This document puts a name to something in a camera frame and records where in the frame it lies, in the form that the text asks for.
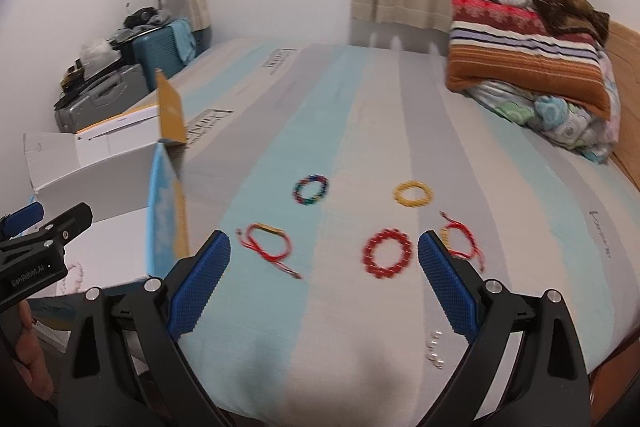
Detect white cardboard box orange flaps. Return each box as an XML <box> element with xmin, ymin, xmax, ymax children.
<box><xmin>22</xmin><ymin>69</ymin><xmax>192</xmax><ymax>343</ymax></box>

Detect light blue cloth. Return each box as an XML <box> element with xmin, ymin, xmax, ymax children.
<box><xmin>171</xmin><ymin>18</ymin><xmax>197</xmax><ymax>64</ymax></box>

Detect wooden headboard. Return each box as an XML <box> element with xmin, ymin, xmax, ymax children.
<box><xmin>602</xmin><ymin>21</ymin><xmax>640</xmax><ymax>192</ymax></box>

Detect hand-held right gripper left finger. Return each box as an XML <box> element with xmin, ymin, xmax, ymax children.
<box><xmin>60</xmin><ymin>229</ymin><xmax>233</xmax><ymax>427</ymax></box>

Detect yellow bead bracelet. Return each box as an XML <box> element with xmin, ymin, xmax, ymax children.
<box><xmin>392</xmin><ymin>180</ymin><xmax>434</xmax><ymax>208</ymax></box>

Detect grey suitcase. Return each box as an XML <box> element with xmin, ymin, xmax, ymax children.
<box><xmin>53</xmin><ymin>63</ymin><xmax>152</xmax><ymax>134</ymax></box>

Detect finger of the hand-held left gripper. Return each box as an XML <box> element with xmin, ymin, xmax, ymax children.
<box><xmin>0</xmin><ymin>202</ymin><xmax>45</xmax><ymax>240</ymax></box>
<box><xmin>0</xmin><ymin>203</ymin><xmax>95</xmax><ymax>264</ymax></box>

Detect teal suitcase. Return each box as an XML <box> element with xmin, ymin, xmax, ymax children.
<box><xmin>131</xmin><ymin>19</ymin><xmax>212</xmax><ymax>91</ymax></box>

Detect white bead bracelet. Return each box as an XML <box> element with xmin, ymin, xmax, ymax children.
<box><xmin>62</xmin><ymin>261</ymin><xmax>87</xmax><ymax>297</ymax></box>

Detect white plastic bag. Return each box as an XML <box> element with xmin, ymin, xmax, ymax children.
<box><xmin>79</xmin><ymin>38</ymin><xmax>122</xmax><ymax>68</ymax></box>

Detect multicolour bead bracelet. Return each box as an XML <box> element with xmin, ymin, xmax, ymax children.
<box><xmin>292</xmin><ymin>174</ymin><xmax>331</xmax><ymax>206</ymax></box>

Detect red string bracelet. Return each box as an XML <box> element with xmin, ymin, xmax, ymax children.
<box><xmin>236</xmin><ymin>223</ymin><xmax>304</xmax><ymax>281</ymax></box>
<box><xmin>438</xmin><ymin>210</ymin><xmax>487</xmax><ymax>272</ymax></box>

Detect red bead bracelet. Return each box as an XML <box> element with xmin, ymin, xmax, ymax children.
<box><xmin>362</xmin><ymin>228</ymin><xmax>414</xmax><ymax>280</ymax></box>

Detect black bag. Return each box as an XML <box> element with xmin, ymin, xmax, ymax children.
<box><xmin>122</xmin><ymin>6</ymin><xmax>170</xmax><ymax>31</ymax></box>

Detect person's left hand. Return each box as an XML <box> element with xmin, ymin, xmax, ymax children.
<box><xmin>12</xmin><ymin>299</ymin><xmax>57</xmax><ymax>402</ymax></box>

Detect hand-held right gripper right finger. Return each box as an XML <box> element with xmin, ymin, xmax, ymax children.
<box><xmin>416</xmin><ymin>230</ymin><xmax>594</xmax><ymax>427</ymax></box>

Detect striped folded blanket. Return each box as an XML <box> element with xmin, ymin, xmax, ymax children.
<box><xmin>446</xmin><ymin>0</ymin><xmax>614</xmax><ymax>121</ymax></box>

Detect floral quilt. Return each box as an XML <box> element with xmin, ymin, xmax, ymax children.
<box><xmin>465</xmin><ymin>57</ymin><xmax>622</xmax><ymax>166</ymax></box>

